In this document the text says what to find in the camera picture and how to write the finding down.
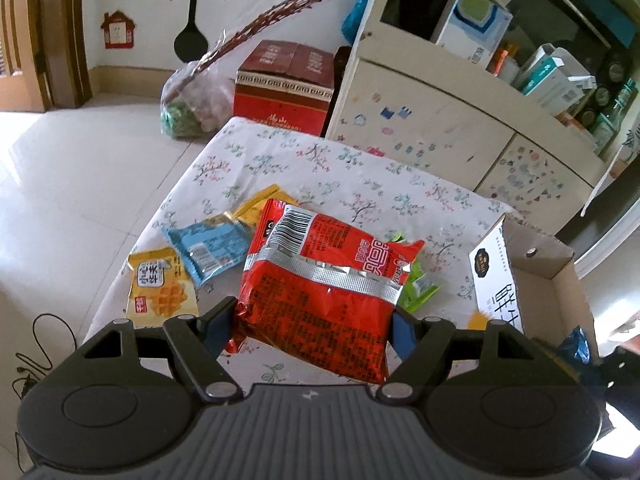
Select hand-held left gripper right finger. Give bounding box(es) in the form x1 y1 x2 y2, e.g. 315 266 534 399
377 310 535 405

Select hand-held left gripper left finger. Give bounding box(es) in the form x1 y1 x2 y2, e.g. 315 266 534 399
82 297 242 405

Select green snack packet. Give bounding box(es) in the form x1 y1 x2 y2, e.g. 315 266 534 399
392 231 443 313

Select red noodle packet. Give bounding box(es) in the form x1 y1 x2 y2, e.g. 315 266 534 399
225 197 426 386

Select mustard yellow snack packet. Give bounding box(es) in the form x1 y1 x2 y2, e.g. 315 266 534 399
232 184 301 233

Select cardboard box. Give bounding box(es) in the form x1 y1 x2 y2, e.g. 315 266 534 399
467 212 603 361

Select yellow waffle packet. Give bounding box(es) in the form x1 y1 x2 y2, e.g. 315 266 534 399
124 247 200 323

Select blue snack packet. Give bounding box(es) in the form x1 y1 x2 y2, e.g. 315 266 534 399
162 210 256 288

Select shiny blue bag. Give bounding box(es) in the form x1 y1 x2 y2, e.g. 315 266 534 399
557 326 593 366

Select floral tablecloth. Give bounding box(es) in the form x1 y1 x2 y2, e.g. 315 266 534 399
82 116 523 386

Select cream cabinet with stickers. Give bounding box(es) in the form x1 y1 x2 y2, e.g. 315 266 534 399
324 0 640 241

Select dried branches in plastic bag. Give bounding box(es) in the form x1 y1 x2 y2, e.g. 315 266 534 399
159 0 366 141

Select red cardboard carton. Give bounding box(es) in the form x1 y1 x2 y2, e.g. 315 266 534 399
232 40 337 137

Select potted plant print card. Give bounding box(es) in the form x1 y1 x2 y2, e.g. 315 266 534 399
607 127 640 181

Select white teal carton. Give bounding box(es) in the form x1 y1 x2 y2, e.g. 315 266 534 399
515 44 598 115

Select orange bottle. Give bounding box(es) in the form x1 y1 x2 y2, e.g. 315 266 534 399
490 42 521 78

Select green glass bottle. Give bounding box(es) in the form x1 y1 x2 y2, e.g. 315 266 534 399
585 77 638 156

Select white blue tissue box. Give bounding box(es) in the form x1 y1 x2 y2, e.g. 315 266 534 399
431 0 516 68

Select blue plastic bag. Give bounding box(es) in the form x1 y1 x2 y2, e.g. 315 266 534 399
341 0 383 46

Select black cable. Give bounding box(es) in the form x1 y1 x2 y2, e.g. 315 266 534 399
12 312 83 401

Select black vase flower wall sticker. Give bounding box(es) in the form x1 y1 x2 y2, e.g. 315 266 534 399
159 0 238 63

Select red house wall sticker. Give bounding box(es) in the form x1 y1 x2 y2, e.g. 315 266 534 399
101 10 136 51

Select wooden door frame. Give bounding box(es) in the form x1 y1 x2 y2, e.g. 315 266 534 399
0 0 93 111

